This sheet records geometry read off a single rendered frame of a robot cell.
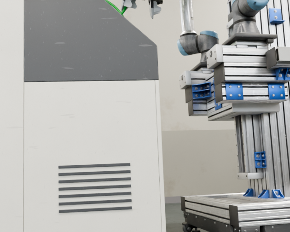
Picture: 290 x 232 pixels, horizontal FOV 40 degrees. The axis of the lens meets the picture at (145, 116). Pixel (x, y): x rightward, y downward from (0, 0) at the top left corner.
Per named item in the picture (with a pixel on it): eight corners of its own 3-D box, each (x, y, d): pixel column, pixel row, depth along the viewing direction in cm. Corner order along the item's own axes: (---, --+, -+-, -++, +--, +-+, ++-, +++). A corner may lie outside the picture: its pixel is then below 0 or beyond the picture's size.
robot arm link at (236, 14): (251, 26, 212) (248, 2, 214) (261, 17, 199) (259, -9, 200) (229, 26, 210) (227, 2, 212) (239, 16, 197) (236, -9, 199)
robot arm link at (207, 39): (216, 47, 245) (214, 26, 247) (195, 51, 251) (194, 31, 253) (222, 52, 255) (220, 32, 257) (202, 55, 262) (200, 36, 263)
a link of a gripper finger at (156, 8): (162, 16, 212) (161, 0, 214) (151, 16, 212) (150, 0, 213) (161, 18, 216) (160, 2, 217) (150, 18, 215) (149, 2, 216)
